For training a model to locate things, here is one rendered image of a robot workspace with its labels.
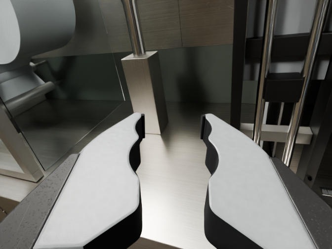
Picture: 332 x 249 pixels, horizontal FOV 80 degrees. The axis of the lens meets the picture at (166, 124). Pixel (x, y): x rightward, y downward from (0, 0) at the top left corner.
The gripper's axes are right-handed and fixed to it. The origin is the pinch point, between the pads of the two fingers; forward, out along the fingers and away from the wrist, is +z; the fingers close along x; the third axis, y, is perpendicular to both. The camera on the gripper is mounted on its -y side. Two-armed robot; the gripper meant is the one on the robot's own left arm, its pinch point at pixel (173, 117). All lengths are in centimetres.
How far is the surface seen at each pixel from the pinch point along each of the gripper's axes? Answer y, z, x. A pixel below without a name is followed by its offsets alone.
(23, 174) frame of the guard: 37, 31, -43
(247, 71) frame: 4.5, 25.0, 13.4
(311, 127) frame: 13.5, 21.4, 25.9
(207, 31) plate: 3, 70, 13
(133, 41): 4, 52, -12
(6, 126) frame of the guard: 21, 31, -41
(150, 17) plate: -1, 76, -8
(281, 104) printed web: 14.1, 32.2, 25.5
